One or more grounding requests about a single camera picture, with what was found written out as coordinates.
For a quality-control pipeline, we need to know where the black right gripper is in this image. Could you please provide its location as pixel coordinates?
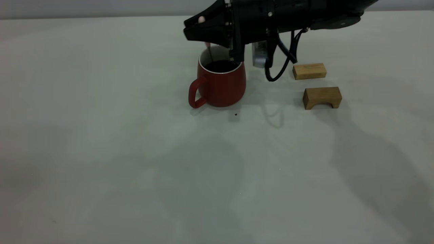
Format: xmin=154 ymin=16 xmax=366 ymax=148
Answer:
xmin=183 ymin=0 xmax=282 ymax=62

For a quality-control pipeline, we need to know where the pink handled metal spoon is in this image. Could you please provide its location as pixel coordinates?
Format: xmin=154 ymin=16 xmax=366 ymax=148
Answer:
xmin=198 ymin=16 xmax=214 ymax=65

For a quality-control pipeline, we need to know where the red ceramic mug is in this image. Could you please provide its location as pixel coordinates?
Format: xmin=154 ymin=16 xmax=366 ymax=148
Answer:
xmin=188 ymin=46 xmax=247 ymax=109

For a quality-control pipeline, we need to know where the flat wooden block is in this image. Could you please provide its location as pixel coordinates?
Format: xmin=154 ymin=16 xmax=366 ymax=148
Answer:
xmin=292 ymin=63 xmax=327 ymax=81

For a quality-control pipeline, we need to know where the arched wooden block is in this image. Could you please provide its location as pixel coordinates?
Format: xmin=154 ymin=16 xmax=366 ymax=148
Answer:
xmin=302 ymin=87 xmax=342 ymax=110

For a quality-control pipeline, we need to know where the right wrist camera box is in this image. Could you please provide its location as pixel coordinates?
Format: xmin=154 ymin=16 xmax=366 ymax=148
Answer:
xmin=252 ymin=41 xmax=272 ymax=68

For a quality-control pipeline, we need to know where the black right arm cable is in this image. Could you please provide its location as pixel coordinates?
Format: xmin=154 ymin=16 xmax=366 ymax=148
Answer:
xmin=264 ymin=28 xmax=310 ymax=82

